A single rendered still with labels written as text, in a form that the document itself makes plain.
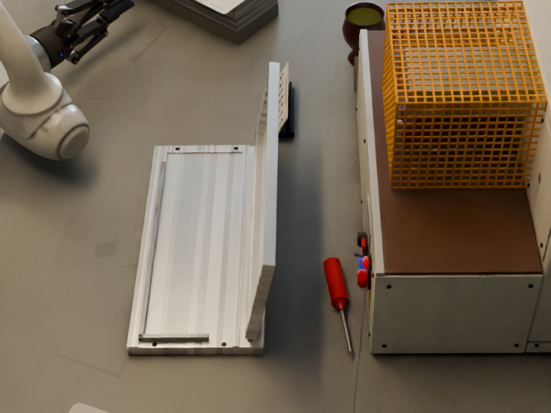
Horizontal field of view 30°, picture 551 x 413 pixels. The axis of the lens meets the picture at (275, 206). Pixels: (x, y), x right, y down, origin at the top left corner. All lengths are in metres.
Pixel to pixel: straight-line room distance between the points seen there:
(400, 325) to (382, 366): 0.08
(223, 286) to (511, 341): 0.45
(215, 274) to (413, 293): 0.36
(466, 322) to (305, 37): 0.82
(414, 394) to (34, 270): 0.65
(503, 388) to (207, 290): 0.48
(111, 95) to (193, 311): 0.58
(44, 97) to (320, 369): 0.65
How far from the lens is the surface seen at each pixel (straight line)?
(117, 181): 1.85
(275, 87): 1.68
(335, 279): 1.63
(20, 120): 1.79
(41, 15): 2.26
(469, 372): 1.57
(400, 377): 1.56
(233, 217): 1.73
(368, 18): 2.00
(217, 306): 1.61
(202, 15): 2.14
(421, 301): 1.47
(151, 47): 2.12
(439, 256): 1.45
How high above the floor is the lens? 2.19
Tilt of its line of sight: 47 degrees down
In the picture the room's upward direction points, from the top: 3 degrees counter-clockwise
